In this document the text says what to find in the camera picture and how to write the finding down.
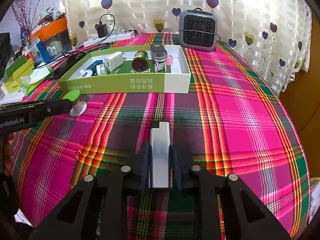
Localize black flat panel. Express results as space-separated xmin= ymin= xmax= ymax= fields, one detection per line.
xmin=0 ymin=32 xmax=12 ymax=70

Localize purple flower branches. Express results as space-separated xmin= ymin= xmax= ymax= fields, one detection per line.
xmin=11 ymin=0 xmax=50 ymax=35

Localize black bicycle light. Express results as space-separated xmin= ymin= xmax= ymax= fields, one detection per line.
xmin=150 ymin=44 xmax=168 ymax=64

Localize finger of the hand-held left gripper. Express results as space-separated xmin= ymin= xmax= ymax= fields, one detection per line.
xmin=0 ymin=102 xmax=38 ymax=110
xmin=27 ymin=99 xmax=72 ymax=121

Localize green and white cardboard box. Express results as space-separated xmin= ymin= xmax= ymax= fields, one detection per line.
xmin=58 ymin=44 xmax=192 ymax=95

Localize green-topped white suction knob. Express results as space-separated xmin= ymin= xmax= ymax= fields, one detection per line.
xmin=62 ymin=91 xmax=87 ymax=117

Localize black smartphone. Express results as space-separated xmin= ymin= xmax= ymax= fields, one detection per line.
xmin=47 ymin=57 xmax=83 ymax=80

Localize person's left hand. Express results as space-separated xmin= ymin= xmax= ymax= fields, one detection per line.
xmin=0 ymin=134 xmax=15 ymax=178

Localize blue and white carton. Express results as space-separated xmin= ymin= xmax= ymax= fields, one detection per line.
xmin=30 ymin=37 xmax=52 ymax=63

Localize lime green flat box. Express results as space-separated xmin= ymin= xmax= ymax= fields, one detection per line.
xmin=4 ymin=60 xmax=35 ymax=93

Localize orange-rimmed round container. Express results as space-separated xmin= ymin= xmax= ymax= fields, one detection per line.
xmin=30 ymin=17 xmax=73 ymax=55

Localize pile of small packages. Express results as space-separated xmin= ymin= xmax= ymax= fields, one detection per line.
xmin=36 ymin=6 xmax=67 ymax=27

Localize blue USB device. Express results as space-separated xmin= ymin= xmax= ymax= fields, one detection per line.
xmin=87 ymin=60 xmax=104 ymax=75

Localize dark green flat box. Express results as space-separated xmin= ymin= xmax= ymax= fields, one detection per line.
xmin=4 ymin=55 xmax=28 ymax=80

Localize white USB wall charger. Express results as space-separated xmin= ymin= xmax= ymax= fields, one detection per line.
xmin=104 ymin=52 xmax=125 ymax=72

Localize black cable on tablecloth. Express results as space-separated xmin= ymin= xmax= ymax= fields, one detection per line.
xmin=62 ymin=50 xmax=88 ymax=60

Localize black plug adapter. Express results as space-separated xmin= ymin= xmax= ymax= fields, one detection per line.
xmin=97 ymin=24 xmax=108 ymax=38

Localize white power strip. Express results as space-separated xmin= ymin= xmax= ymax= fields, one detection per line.
xmin=83 ymin=31 xmax=135 ymax=47

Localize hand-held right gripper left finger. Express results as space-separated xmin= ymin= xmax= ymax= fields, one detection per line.
xmin=29 ymin=141 xmax=153 ymax=240

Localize silver and black lighter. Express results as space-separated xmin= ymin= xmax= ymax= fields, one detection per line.
xmin=148 ymin=121 xmax=173 ymax=189

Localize grey mini heater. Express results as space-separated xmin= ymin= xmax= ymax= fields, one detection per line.
xmin=179 ymin=9 xmax=217 ymax=52

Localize black adapter cable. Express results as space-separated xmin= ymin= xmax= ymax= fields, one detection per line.
xmin=99 ymin=14 xmax=117 ymax=37

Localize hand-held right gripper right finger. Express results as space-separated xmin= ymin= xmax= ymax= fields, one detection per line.
xmin=168 ymin=142 xmax=292 ymax=240

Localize brown bottle with red cap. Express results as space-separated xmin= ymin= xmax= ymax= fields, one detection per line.
xmin=132 ymin=50 xmax=148 ymax=71

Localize white plug adapter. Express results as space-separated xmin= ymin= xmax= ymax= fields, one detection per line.
xmin=100 ymin=15 xmax=113 ymax=34

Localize green tissue pack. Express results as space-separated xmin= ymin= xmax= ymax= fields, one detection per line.
xmin=21 ymin=67 xmax=53 ymax=95

